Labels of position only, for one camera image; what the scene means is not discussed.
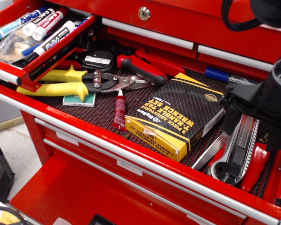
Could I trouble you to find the red tool chest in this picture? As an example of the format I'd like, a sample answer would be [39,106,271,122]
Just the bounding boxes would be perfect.
[0,0,281,225]

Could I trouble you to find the black tape measure case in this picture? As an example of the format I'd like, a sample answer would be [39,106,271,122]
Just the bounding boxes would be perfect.
[80,50,114,73]

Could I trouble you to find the black braided cable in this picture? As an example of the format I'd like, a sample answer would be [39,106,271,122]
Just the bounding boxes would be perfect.
[221,0,263,32]

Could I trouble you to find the clear plastic parts bag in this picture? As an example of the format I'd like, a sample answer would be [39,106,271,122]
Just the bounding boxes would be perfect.
[0,29,42,64]

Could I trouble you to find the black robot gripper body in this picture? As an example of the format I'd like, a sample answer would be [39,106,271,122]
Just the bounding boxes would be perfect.
[220,57,281,128]

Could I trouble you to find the red main open drawer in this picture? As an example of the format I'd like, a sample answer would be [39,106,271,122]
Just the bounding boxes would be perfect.
[0,46,281,225]

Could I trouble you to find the green white small box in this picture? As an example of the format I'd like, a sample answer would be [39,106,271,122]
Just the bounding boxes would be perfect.
[62,93,96,107]

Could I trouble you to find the silver black box cutter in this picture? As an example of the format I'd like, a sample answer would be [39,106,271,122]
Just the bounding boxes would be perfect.
[207,114,259,186]

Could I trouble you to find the blue pen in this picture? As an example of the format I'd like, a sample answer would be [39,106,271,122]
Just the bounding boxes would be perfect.
[22,44,44,56]

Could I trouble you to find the black cable bottom left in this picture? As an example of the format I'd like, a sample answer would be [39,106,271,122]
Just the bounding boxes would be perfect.
[0,205,29,225]

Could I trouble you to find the black yellow tap wrench box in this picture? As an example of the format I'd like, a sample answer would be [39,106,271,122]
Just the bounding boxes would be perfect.
[125,73,225,162]

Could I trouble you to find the light blue marker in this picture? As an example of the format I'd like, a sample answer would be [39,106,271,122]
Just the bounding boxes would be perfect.
[0,19,23,40]

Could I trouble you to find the black expo marker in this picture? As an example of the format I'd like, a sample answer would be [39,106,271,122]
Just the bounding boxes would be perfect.
[14,21,76,67]

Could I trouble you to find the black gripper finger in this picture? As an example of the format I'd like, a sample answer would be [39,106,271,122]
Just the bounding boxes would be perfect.
[266,124,281,152]
[223,106,242,135]

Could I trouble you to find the red threadlocker tube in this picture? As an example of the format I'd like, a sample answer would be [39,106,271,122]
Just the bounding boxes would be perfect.
[112,90,127,131]

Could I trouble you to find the red black handled crimper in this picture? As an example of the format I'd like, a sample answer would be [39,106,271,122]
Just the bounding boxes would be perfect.
[117,48,185,85]

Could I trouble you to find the red grey scissors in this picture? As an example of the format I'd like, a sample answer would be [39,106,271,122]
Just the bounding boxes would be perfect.
[192,132,229,170]

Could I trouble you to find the yellow object bottom left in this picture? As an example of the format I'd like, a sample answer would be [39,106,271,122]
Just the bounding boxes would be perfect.
[0,211,20,225]

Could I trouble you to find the yellow handled tin snips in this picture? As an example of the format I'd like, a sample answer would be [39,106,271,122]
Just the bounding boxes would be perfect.
[16,66,152,101]

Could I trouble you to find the red upper open drawer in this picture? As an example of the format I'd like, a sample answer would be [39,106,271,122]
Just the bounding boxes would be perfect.
[0,0,100,95]

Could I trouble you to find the red handled wire stripper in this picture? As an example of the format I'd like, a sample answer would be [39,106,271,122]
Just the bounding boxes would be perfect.
[239,121,272,193]

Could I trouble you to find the black capped white marker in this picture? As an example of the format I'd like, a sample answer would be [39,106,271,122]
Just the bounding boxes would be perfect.
[22,8,55,37]

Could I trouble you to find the silver chest lock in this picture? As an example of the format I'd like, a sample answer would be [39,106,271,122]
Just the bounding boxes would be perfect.
[138,7,151,21]

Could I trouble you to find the blue capped bic marker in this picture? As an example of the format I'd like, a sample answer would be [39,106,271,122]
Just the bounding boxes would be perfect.
[205,67,259,85]

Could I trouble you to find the red capped white marker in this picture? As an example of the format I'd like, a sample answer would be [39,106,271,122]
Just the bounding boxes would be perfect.
[32,6,69,41]

